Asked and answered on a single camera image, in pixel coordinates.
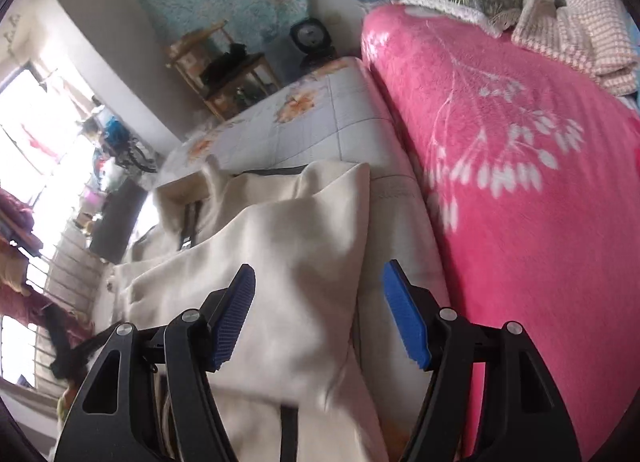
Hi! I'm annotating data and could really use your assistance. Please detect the cream zip-up sweatshirt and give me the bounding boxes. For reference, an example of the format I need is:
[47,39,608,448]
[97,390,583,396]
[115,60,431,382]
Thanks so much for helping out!
[111,160,387,461]

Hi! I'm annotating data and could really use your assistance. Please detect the black clothes on chair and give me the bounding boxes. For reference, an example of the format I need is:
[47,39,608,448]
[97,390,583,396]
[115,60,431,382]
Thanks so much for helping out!
[200,43,247,86]

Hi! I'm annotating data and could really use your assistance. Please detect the maroon hanging garment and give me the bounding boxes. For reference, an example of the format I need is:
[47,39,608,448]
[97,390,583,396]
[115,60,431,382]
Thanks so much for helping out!
[1,189,93,345]

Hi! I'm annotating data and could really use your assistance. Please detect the dark grey cabinet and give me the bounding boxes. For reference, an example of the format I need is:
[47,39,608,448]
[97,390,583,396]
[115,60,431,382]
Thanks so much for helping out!
[89,178,148,265]

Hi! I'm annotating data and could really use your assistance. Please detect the pink floral fleece blanket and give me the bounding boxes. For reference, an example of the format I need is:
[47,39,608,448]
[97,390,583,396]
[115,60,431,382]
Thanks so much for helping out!
[361,5,639,458]

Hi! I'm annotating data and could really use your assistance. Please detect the wooden chair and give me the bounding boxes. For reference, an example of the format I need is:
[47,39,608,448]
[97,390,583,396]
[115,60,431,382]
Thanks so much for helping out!
[166,20,282,123]

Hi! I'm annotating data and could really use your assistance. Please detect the pink checkered folded blanket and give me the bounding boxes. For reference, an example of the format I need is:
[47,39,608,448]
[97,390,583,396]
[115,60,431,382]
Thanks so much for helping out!
[511,0,639,97]

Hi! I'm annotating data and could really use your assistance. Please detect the black round fan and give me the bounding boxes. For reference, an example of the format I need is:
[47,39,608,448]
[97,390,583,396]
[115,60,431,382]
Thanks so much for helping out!
[290,17,337,74]

